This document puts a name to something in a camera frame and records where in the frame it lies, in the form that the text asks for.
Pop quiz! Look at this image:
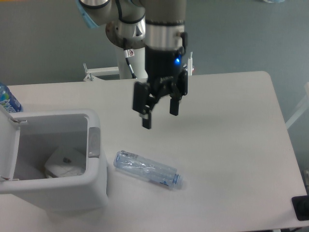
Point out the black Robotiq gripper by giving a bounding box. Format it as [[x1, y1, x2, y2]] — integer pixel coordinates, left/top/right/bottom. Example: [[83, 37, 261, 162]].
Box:
[[132, 47, 188, 129]]

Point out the crushed clear plastic bottle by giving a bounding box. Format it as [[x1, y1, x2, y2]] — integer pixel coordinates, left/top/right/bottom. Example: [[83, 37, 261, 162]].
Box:
[[113, 150, 183, 189]]

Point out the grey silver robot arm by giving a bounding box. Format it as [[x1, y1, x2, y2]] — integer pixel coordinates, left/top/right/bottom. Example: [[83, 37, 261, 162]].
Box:
[[76, 0, 188, 129]]

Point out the white plastic trash can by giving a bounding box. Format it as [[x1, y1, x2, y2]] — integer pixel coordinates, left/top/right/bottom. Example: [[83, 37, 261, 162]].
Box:
[[0, 109, 108, 211]]

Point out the blue labelled water bottle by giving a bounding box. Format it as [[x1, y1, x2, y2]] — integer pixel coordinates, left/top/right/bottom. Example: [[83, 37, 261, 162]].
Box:
[[0, 83, 23, 113]]

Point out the black device at table edge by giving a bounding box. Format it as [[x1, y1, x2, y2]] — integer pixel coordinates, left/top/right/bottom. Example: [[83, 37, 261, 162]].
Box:
[[292, 195, 309, 221]]

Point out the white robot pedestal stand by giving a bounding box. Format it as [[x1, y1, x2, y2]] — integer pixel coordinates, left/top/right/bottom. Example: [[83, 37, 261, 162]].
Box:
[[83, 20, 196, 82]]

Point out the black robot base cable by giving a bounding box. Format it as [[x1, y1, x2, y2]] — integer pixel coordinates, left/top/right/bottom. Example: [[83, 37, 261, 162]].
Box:
[[122, 37, 138, 80]]

